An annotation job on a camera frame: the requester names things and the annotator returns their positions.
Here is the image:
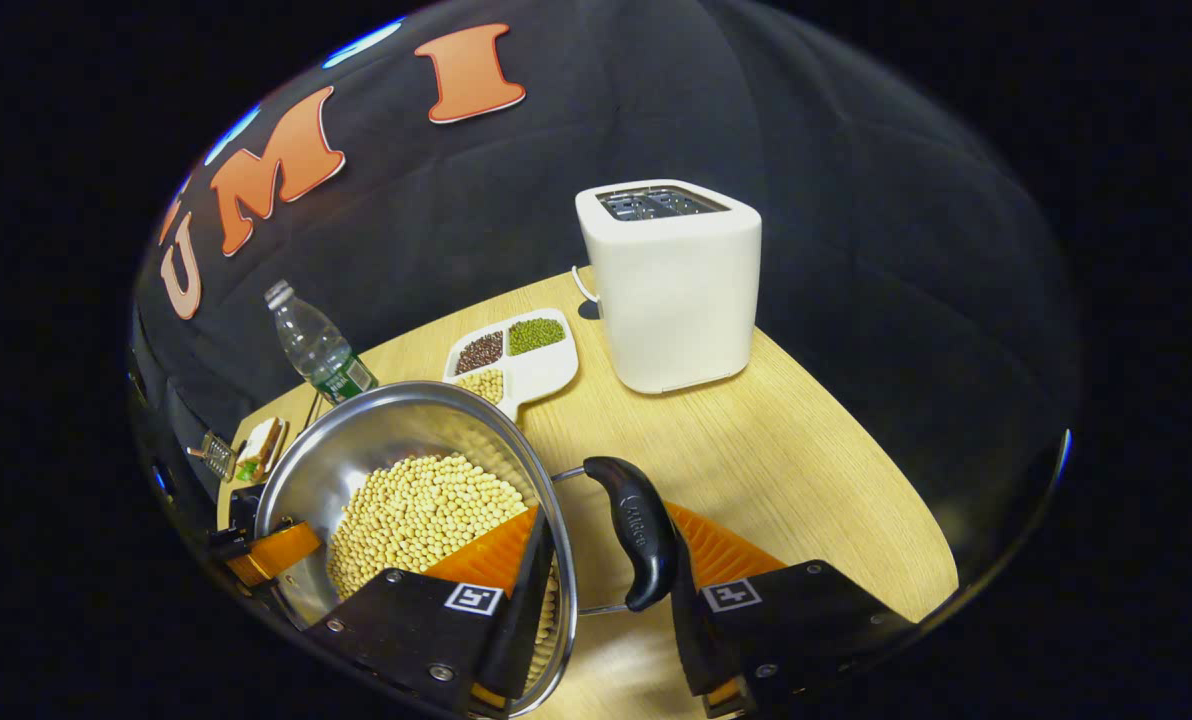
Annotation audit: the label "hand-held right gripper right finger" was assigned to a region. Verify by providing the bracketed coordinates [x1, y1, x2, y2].
[664, 500, 917, 719]

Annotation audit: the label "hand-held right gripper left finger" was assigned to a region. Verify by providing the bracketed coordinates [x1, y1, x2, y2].
[304, 505, 557, 719]

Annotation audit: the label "sandwich with green lettuce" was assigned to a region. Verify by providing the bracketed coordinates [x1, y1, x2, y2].
[234, 417, 289, 484]

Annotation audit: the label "pile of soybeans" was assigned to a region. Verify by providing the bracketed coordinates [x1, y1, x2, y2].
[326, 453, 562, 691]

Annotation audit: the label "clear plastic water bottle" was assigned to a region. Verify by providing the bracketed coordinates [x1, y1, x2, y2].
[264, 280, 379, 406]

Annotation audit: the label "white divided bean tray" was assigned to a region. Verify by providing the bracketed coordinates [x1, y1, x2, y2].
[442, 308, 580, 421]

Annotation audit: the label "white toaster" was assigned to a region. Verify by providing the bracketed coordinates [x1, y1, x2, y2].
[574, 179, 763, 395]

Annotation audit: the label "black backdrop cloth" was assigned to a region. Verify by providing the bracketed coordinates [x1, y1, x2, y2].
[131, 0, 1077, 621]

